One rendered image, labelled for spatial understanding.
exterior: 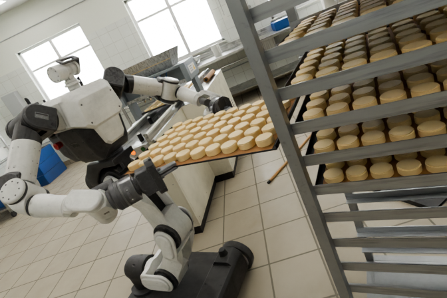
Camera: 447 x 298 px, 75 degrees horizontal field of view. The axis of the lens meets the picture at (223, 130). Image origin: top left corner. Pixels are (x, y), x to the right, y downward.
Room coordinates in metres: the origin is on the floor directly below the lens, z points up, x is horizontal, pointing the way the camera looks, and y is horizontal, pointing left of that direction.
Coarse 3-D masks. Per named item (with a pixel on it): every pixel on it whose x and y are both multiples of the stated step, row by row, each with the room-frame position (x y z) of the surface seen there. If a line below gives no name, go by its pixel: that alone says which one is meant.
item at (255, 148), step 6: (288, 108) 0.91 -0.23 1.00; (276, 138) 0.73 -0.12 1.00; (270, 144) 0.71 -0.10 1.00; (240, 150) 0.76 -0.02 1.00; (246, 150) 0.74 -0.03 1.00; (252, 150) 0.73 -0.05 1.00; (258, 150) 0.71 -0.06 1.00; (204, 156) 0.83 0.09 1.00; (216, 156) 0.79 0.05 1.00; (222, 156) 0.77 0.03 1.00; (180, 162) 0.87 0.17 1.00; (186, 162) 0.85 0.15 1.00; (192, 162) 0.83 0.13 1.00
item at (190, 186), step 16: (176, 112) 2.42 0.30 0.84; (144, 128) 2.34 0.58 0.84; (128, 144) 2.06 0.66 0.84; (176, 176) 1.92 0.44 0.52; (192, 176) 2.14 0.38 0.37; (208, 176) 2.41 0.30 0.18; (176, 192) 1.91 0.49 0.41; (192, 192) 2.02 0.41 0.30; (208, 192) 2.27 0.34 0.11; (192, 208) 1.91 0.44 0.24; (208, 208) 2.19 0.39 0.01
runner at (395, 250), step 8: (368, 248) 0.99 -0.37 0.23; (376, 248) 0.97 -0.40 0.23; (384, 248) 0.95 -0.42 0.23; (392, 248) 0.94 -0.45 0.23; (400, 248) 0.92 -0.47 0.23; (408, 248) 0.91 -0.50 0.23; (416, 248) 0.89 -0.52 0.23; (424, 248) 0.88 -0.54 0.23; (432, 248) 0.86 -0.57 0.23; (440, 248) 0.85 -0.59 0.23
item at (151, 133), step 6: (180, 102) 2.61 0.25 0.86; (168, 108) 2.38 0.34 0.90; (174, 108) 2.44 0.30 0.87; (162, 114) 2.25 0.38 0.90; (168, 114) 2.28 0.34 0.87; (162, 120) 2.15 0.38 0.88; (168, 120) 2.24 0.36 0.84; (156, 126) 2.03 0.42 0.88; (162, 126) 2.11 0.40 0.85; (150, 132) 1.92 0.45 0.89; (156, 132) 1.99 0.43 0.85; (150, 138) 1.88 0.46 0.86
